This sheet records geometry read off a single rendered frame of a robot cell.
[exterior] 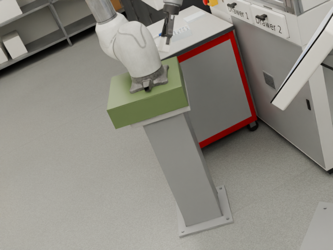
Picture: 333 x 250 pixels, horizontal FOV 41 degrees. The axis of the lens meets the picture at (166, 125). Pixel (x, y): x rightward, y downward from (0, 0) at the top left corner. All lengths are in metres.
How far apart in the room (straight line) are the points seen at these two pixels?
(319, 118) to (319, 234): 0.55
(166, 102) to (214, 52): 0.78
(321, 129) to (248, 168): 0.58
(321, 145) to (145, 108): 0.94
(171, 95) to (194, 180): 0.54
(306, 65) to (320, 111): 0.99
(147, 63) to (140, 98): 0.16
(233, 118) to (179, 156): 0.77
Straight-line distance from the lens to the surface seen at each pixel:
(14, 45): 6.04
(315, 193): 2.47
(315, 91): 2.21
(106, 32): 2.09
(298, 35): 2.06
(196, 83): 2.64
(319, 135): 2.34
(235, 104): 2.81
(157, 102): 1.93
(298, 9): 2.01
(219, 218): 2.44
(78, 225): 2.87
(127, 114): 1.96
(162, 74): 2.01
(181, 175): 2.24
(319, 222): 2.28
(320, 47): 1.26
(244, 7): 2.40
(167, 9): 2.05
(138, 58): 1.93
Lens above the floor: 1.70
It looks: 30 degrees down
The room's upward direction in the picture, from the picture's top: 22 degrees counter-clockwise
